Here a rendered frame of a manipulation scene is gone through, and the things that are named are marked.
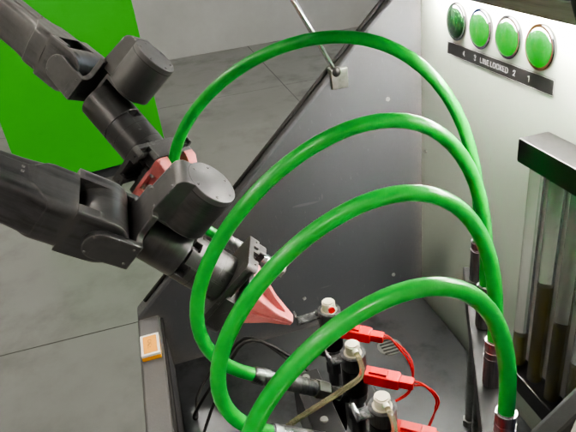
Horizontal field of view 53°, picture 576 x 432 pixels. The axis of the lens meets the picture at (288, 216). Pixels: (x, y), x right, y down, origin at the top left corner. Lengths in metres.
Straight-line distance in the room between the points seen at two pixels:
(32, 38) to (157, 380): 0.51
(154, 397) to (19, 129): 3.23
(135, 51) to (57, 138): 3.27
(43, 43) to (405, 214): 0.65
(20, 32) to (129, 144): 0.22
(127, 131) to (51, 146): 3.28
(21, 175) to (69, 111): 3.40
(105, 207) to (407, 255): 0.67
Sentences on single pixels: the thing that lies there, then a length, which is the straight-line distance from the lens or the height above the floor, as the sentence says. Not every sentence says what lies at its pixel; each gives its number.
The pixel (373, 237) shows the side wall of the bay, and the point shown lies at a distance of 1.07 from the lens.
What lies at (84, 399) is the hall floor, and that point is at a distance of 2.40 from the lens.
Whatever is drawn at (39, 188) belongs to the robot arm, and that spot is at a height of 1.35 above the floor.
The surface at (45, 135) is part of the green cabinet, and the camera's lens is 4.00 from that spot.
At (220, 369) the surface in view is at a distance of 0.50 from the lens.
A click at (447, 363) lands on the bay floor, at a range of 1.06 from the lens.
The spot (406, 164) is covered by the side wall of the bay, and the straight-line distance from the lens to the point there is 1.03.
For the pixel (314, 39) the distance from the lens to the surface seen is 0.64.
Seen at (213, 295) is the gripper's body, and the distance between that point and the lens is 0.65.
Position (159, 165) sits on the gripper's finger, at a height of 1.29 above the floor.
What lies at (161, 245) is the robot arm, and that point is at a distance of 0.62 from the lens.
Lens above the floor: 1.56
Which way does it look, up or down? 29 degrees down
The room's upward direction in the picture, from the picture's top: 8 degrees counter-clockwise
